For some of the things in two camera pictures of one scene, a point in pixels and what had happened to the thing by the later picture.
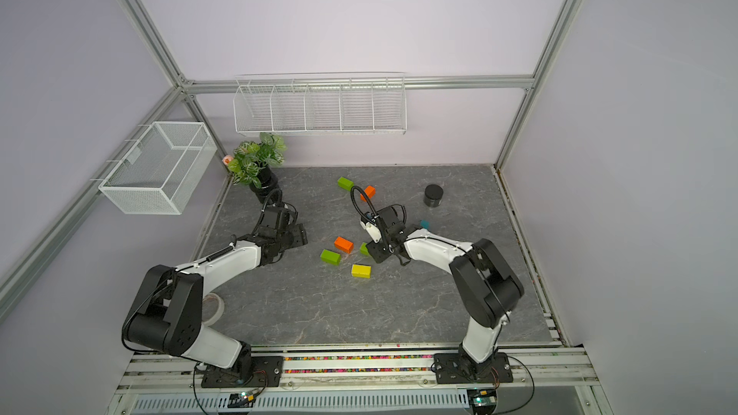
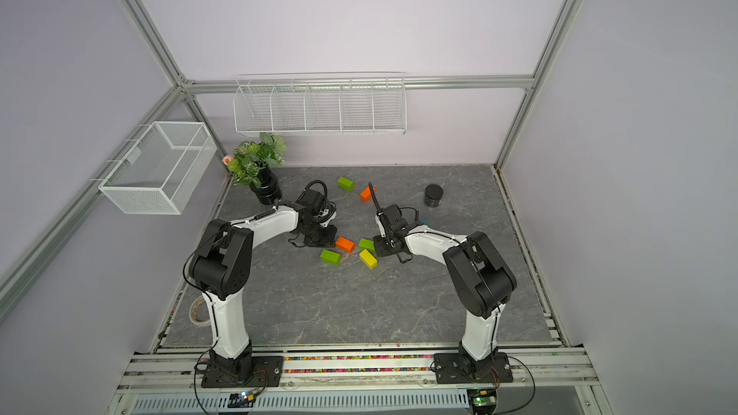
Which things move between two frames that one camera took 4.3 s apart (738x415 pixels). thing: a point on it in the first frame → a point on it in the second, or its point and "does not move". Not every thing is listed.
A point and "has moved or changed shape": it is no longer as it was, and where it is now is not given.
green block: [345, 183] does not move
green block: [331, 257] does not move
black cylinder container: [432, 195] does not move
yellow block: [361, 271] has moved or changed shape
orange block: [344, 244] does not move
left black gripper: [300, 235] → [328, 241]
